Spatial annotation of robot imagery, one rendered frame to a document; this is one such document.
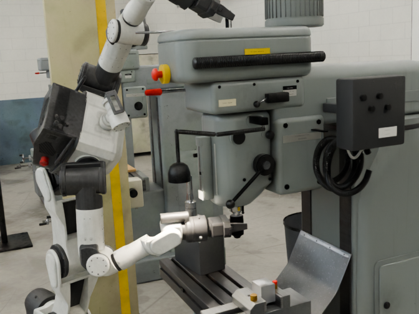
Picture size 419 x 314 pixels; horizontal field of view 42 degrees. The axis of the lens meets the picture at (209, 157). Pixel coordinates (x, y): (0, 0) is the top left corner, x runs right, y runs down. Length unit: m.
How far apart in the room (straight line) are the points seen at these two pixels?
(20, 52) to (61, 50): 7.30
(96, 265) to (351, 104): 0.96
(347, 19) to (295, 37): 6.30
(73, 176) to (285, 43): 0.81
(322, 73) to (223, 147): 0.42
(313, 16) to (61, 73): 1.90
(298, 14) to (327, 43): 6.61
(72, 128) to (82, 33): 1.57
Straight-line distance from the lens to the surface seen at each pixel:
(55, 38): 3.38
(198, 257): 2.20
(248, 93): 1.70
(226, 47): 1.65
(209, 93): 1.66
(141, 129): 10.25
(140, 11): 1.82
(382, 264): 2.05
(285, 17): 1.84
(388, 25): 7.45
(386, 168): 1.97
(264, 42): 1.71
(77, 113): 1.93
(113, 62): 1.99
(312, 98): 1.84
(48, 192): 2.22
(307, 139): 1.83
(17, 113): 10.67
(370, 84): 1.64
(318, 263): 2.11
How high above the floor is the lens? 1.81
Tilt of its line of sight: 11 degrees down
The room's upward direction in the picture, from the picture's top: 3 degrees counter-clockwise
